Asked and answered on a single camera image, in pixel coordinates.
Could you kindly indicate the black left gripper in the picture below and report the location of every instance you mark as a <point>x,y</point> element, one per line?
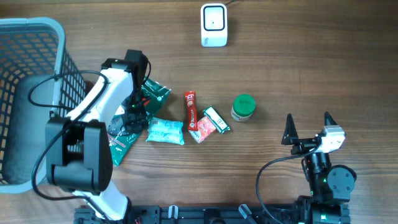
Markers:
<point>129,117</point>

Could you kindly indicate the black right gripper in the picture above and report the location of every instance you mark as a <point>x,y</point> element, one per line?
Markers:
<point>290,137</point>

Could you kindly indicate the red coffee stick sachet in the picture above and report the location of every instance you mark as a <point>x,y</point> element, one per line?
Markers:
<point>191,110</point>

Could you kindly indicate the green lid jar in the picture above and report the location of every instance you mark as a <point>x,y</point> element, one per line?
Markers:
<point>243,107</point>

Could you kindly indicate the red white small box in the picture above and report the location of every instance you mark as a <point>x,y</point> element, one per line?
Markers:
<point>205,128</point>

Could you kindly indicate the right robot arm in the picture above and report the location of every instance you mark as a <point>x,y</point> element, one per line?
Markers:
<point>330,185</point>

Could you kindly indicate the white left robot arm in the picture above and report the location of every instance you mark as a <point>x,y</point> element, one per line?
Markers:
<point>78,156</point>

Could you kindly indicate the white barcode scanner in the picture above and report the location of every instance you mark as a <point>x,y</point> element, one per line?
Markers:
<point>214,25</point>

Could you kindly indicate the teal tissue pack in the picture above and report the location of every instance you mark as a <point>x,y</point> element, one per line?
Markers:
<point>161,130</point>

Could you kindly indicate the grey plastic shopping basket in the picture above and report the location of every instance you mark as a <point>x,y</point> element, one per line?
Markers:
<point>39,79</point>

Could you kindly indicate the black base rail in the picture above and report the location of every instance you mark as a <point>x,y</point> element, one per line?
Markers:
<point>153,214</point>

